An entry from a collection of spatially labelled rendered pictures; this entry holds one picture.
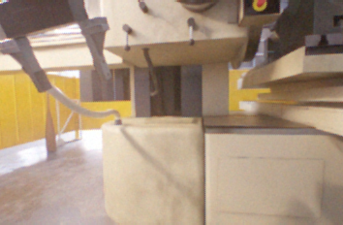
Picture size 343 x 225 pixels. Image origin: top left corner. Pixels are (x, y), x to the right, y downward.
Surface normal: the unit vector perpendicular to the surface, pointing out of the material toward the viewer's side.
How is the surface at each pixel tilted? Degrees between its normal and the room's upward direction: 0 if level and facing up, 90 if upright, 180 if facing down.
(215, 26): 90
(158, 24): 90
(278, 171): 90
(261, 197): 90
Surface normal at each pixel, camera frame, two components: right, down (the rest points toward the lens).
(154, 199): -0.16, 0.07
